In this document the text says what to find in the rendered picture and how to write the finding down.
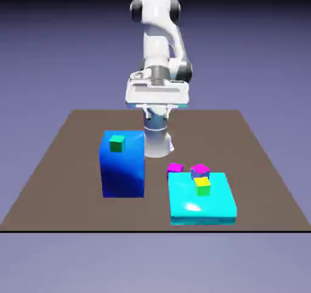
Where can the large cyan box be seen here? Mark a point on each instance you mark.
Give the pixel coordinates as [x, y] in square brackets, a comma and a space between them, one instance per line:
[192, 203]

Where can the small yellow cube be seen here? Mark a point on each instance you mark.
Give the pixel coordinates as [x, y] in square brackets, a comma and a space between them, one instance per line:
[203, 186]

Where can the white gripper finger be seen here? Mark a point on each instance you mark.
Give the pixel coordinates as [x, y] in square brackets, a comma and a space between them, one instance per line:
[169, 110]
[146, 110]

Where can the small magenta cube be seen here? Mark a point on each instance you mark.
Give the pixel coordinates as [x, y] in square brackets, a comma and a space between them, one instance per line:
[200, 169]
[175, 167]

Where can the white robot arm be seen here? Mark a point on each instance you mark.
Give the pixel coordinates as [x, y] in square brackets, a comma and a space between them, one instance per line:
[155, 45]

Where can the small green cube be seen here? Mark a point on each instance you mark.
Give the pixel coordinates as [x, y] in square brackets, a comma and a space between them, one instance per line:
[116, 145]

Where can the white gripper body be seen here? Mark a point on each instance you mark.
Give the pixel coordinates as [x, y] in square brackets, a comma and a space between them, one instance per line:
[157, 96]

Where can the large blue box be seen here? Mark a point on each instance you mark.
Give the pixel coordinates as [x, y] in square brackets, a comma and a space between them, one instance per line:
[121, 166]

